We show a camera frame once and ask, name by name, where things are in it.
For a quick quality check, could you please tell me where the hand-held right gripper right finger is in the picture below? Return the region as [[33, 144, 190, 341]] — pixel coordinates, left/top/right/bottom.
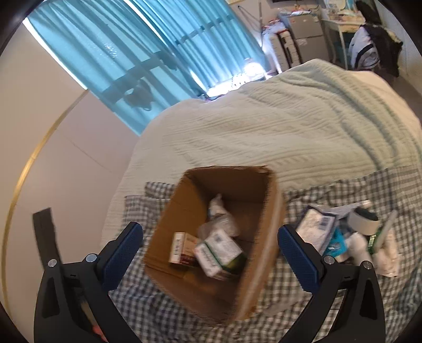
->
[[277, 225, 386, 343]]

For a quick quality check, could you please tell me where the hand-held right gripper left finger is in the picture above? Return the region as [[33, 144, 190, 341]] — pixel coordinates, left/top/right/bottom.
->
[[34, 222, 144, 343]]

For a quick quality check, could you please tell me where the light blue tissue packet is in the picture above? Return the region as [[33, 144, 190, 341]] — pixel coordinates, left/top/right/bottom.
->
[[323, 227, 347, 261]]

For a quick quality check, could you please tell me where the brown cardboard box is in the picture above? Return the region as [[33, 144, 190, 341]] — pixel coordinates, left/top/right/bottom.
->
[[143, 166, 287, 322]]

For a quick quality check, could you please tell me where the white and blue packet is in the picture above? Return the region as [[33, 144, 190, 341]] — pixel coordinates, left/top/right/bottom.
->
[[295, 205, 337, 253]]

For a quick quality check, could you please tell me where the red and white carton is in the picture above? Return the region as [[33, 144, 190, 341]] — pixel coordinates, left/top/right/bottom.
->
[[169, 232, 202, 267]]

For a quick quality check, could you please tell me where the white plastic bottle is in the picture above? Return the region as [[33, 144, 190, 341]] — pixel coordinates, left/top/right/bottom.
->
[[346, 232, 373, 264]]

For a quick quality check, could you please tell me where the beige tape roll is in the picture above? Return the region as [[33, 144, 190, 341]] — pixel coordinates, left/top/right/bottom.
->
[[348, 208, 383, 236]]

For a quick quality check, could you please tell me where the green tube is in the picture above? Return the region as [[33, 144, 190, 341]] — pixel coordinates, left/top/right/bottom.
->
[[367, 211, 398, 254]]

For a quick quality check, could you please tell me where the green and white carton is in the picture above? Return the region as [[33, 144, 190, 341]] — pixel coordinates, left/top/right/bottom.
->
[[193, 229, 248, 281]]

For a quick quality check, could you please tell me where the clear plastic bag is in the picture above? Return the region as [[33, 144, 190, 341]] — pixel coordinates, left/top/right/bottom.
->
[[198, 214, 241, 238]]

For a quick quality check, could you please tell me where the white crumpled cloth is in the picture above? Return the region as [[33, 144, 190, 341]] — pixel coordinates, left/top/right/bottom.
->
[[376, 231, 401, 276]]

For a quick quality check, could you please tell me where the grey checked cloth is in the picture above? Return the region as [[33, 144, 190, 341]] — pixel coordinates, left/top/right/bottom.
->
[[109, 166, 422, 343]]

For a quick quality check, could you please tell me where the light green knitted blanket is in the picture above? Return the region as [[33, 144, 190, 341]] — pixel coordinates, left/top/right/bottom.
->
[[100, 59, 422, 245]]

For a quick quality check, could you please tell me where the white duvet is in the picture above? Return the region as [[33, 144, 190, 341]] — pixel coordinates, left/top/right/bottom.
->
[[100, 71, 422, 246]]

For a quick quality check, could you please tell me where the glowing white lamp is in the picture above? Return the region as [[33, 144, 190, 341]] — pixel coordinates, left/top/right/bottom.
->
[[242, 58, 264, 78]]

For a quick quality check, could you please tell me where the blue sheer curtain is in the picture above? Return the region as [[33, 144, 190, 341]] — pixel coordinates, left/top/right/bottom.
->
[[127, 0, 266, 93], [26, 0, 205, 136]]

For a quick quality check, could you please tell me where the white drawer unit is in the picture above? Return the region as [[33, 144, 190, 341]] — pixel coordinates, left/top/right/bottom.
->
[[264, 28, 302, 73]]

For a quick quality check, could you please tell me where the white jacket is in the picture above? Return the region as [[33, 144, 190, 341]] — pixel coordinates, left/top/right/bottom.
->
[[349, 25, 380, 71]]

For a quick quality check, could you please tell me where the grey cabinet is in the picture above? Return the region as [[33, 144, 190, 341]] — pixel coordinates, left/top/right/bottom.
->
[[290, 11, 325, 65]]

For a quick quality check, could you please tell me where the black garment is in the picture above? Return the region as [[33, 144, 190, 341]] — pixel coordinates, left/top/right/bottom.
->
[[358, 0, 404, 78]]

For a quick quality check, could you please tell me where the white desk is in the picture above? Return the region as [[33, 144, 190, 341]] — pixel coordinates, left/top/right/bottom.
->
[[321, 16, 363, 70]]

